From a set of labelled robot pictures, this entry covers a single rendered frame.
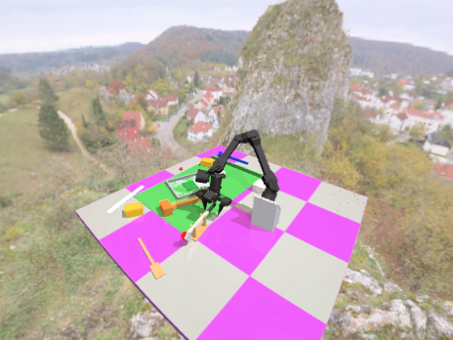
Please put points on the yellow block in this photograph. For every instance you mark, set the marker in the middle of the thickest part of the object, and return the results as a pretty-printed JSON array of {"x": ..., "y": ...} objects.
[
  {"x": 207, "y": 162},
  {"x": 134, "y": 209}
]

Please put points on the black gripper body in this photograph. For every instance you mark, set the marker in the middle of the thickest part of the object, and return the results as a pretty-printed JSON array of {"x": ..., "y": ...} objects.
[{"x": 226, "y": 201}]

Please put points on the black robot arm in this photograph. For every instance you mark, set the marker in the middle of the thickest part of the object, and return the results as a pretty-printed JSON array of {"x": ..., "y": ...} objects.
[{"x": 253, "y": 138}]

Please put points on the bright green flat mat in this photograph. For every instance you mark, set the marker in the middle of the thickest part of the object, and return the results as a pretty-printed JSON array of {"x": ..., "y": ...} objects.
[{"x": 236, "y": 182}]

